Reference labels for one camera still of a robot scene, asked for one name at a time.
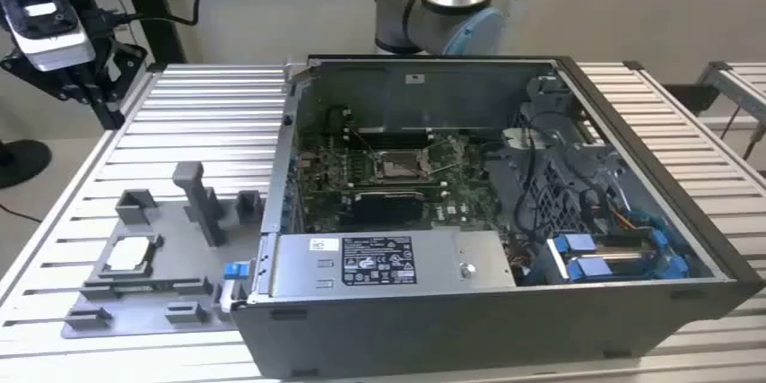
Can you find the CPU socket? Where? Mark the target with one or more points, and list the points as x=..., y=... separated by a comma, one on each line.
x=399, y=165

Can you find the black open PC case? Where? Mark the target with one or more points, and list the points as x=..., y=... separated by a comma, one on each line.
x=419, y=333

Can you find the black heatsink block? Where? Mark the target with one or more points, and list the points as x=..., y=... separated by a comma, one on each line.
x=386, y=210

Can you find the grey metal drive cage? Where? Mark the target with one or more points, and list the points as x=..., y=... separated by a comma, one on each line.
x=557, y=185

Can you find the blue disk carrier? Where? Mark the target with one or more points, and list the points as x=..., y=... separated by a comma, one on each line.
x=589, y=267
x=577, y=242

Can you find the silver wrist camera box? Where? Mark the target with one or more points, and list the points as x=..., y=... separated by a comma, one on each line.
x=56, y=42

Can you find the blue case latch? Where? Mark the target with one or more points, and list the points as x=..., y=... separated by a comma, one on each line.
x=234, y=270

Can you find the black round stand base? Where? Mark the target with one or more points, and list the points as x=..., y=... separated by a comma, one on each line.
x=20, y=163

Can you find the RAM slot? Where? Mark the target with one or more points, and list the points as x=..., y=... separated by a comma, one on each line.
x=395, y=185

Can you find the black metal frame post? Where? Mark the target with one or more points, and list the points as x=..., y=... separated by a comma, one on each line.
x=107, y=116
x=152, y=6

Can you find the grey plastic parts rack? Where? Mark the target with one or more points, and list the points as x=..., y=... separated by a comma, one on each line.
x=179, y=275

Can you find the aluminium side table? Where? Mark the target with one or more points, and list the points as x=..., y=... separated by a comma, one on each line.
x=733, y=82

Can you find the silver power supply unit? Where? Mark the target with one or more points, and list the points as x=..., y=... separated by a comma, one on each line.
x=299, y=266

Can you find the green motherboard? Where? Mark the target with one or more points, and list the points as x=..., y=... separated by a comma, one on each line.
x=467, y=203

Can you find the silver CPU with green edge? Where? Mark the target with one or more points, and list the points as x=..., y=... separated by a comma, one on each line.
x=128, y=255

